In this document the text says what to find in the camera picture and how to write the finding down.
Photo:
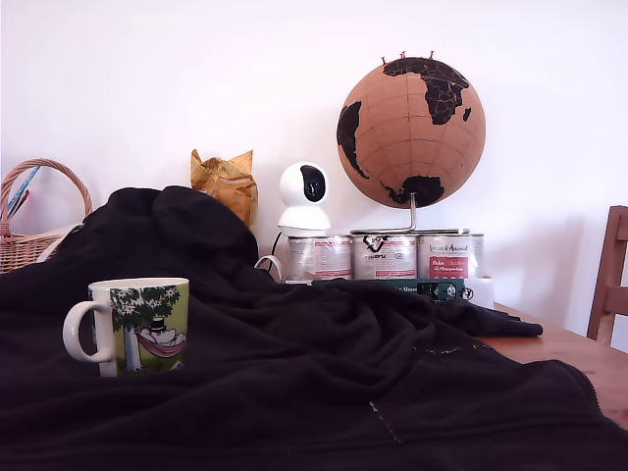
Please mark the dark green flat box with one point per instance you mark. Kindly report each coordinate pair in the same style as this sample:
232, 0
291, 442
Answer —
392, 285

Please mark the silver tin, red text label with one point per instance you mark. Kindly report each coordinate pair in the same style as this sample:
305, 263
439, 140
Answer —
319, 257

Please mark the white cloth strip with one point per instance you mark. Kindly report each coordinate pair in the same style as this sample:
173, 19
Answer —
61, 243

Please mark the cork globe on metal stand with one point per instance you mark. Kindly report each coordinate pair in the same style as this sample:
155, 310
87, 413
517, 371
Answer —
407, 132

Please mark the silver tin, red square label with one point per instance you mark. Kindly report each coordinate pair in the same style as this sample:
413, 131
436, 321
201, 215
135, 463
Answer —
449, 255

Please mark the blue striped paper strip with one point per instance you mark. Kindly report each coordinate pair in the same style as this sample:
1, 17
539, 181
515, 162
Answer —
25, 182

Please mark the white dome security camera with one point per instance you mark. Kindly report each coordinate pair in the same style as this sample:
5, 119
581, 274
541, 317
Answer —
294, 216

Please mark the silver tin, black logo label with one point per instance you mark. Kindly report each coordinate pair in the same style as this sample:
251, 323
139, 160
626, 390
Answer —
385, 257

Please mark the black fleece blanket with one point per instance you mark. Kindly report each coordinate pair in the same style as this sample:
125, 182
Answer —
294, 368

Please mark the brown wooden chair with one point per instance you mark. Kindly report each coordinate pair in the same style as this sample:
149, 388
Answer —
615, 294

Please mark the green cartoon print mug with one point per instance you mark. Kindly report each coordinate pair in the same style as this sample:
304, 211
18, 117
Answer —
147, 314

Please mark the crumpled yellow paper bag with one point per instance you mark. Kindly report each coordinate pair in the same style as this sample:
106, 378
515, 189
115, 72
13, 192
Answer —
230, 186

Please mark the white plastic container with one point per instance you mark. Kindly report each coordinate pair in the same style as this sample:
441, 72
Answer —
482, 293

